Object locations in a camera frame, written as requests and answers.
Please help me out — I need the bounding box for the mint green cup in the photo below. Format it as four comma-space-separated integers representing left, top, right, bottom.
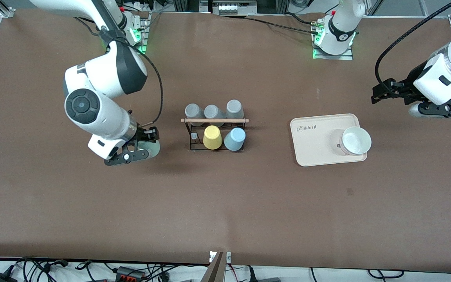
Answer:
136, 139, 161, 159

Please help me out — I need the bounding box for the light blue cup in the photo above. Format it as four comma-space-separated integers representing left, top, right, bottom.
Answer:
224, 128, 246, 152

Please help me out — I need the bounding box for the grey cup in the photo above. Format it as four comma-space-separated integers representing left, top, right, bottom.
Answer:
226, 99, 245, 127
185, 103, 204, 127
204, 105, 226, 127

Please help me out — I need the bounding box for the white bowl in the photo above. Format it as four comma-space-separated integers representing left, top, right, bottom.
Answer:
339, 126, 372, 156

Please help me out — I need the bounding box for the yellow cup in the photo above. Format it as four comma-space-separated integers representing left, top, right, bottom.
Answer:
203, 125, 223, 150

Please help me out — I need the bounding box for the beige rabbit print tray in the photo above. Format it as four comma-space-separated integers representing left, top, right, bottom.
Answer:
290, 114, 368, 167

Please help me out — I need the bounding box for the grey orange connector block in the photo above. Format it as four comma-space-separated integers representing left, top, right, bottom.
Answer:
116, 266, 146, 282

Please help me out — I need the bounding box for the white power strip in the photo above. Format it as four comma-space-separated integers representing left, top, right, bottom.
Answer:
218, 0, 258, 15

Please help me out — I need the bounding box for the black wire cup rack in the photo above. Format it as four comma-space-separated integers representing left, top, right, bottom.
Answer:
181, 117, 249, 152

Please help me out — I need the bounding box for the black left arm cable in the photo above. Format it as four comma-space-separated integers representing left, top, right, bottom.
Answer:
375, 0, 451, 96

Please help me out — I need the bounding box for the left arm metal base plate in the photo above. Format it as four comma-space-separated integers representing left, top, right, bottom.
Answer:
312, 45, 354, 60

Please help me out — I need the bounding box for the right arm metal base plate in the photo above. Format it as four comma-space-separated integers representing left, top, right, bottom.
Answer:
126, 12, 150, 54

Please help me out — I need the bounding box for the short black table cable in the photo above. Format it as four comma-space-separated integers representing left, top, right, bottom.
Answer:
284, 12, 318, 25

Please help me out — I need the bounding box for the long black table cable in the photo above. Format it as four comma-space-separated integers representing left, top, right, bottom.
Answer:
244, 16, 320, 35

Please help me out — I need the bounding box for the small white bracket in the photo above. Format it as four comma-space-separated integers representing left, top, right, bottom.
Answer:
209, 251, 232, 263

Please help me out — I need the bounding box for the aluminium post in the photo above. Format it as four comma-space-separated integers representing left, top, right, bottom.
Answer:
200, 252, 225, 282

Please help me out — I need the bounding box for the black looped floor cable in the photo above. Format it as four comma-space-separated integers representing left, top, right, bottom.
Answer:
368, 269, 405, 280

